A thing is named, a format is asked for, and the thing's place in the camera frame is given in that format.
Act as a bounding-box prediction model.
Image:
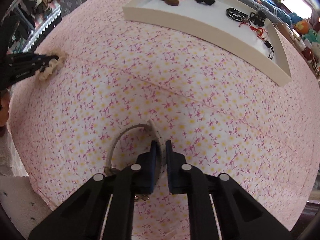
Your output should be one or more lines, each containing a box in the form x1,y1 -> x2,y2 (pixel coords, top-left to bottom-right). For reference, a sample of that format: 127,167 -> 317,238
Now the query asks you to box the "orange plush toy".
294,19 -> 310,35

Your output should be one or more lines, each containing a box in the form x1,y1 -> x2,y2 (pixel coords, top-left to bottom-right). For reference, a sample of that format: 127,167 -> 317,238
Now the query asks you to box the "red string bracelet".
239,22 -> 269,41

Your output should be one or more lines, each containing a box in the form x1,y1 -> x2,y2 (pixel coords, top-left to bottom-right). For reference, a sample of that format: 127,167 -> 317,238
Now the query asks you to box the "blue plush toy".
289,12 -> 303,25

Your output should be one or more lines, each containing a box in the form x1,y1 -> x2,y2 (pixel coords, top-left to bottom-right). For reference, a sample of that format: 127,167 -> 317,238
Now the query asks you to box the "white foam tray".
123,0 -> 291,86

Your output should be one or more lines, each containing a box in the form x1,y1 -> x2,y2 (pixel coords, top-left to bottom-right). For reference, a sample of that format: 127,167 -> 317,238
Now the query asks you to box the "cream scrunchie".
36,48 -> 68,81

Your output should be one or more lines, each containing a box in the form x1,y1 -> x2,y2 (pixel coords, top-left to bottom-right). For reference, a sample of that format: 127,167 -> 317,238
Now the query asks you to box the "pink floral tablecloth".
8,0 -> 319,229

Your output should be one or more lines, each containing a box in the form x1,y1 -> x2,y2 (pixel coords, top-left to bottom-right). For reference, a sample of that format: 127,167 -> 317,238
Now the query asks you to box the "black cord necklace bundle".
226,7 -> 250,23

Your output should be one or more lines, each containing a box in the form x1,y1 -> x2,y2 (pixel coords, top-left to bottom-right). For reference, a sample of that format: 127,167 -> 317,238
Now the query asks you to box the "red round jar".
302,47 -> 314,61

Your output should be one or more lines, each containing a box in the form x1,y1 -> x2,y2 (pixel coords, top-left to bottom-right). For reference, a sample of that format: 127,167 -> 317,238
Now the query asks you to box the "green plush toy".
302,29 -> 319,48

